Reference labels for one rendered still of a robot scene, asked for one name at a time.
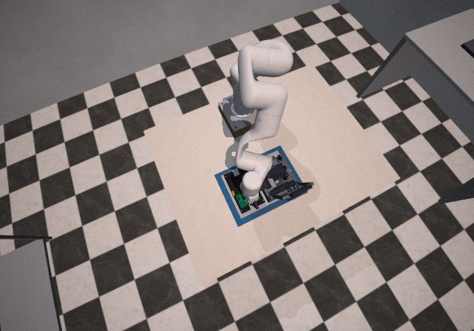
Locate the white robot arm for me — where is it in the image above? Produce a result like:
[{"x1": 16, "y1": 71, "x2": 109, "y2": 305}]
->
[{"x1": 230, "y1": 39, "x2": 293, "y2": 197}]

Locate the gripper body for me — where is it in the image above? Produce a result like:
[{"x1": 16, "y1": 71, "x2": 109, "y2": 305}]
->
[{"x1": 243, "y1": 193, "x2": 259, "y2": 204}]

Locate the green circuit board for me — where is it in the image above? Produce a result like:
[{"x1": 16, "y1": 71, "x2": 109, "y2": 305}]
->
[{"x1": 235, "y1": 192, "x2": 250, "y2": 208}]

